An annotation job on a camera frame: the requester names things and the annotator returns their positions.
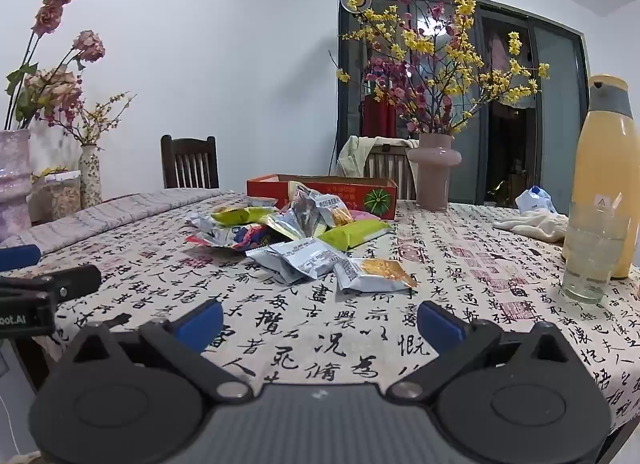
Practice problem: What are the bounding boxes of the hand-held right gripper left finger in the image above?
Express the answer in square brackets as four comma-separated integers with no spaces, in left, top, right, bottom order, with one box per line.
[75,300,253,404]

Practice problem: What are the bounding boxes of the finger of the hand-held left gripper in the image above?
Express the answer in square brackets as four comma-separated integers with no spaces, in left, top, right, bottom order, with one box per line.
[0,264,102,302]
[0,244,42,272]

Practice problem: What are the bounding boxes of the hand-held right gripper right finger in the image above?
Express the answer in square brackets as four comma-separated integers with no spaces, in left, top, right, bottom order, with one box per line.
[387,300,568,402]

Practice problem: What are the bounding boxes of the pile of snack packets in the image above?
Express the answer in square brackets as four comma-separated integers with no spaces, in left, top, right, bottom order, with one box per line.
[186,183,419,294]

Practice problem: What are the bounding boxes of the red cardboard box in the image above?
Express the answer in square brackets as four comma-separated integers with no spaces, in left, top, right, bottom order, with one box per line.
[246,174,399,221]

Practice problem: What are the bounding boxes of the clear container of cereal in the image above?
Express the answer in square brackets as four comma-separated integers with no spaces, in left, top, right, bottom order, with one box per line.
[30,170,82,222]

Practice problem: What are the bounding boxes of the large mottled pink vase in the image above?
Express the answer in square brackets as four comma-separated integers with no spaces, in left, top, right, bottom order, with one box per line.
[0,129,33,243]

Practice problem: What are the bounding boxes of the folded patterned blanket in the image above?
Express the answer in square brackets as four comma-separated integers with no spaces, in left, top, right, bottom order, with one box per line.
[0,188,236,255]

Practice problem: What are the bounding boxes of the small floral vase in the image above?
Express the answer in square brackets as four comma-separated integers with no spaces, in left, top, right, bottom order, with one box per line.
[78,144,103,210]

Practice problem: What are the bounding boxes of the white cotton glove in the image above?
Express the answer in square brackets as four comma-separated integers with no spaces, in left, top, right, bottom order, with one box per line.
[492,209,571,244]

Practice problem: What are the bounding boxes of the pink glass vase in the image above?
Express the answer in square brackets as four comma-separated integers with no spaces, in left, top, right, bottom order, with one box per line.
[407,133,462,211]

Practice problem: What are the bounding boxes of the dark wooden chair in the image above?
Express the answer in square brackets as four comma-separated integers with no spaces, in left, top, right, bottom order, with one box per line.
[160,135,220,190]

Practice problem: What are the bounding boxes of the thin yellow flower twigs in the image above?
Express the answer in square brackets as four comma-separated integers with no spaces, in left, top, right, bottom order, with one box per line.
[65,91,137,147]

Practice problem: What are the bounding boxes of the clear drinking glass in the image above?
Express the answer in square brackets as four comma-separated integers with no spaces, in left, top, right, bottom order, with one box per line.
[561,199,630,305]

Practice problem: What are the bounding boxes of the light wooden chair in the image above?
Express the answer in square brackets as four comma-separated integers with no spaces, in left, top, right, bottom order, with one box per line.
[365,138,418,201]

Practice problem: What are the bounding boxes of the dried pink roses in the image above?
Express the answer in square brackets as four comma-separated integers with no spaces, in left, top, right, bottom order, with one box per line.
[5,0,107,132]

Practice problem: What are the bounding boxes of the chair with cream jacket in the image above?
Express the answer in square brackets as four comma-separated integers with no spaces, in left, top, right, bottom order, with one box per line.
[338,135,420,180]

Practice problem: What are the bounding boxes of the red hanging garment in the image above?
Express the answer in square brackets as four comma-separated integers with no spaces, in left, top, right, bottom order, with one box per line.
[362,94,398,137]

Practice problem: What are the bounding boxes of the yellow and pink flower branches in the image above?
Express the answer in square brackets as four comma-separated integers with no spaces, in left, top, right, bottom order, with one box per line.
[329,0,551,137]

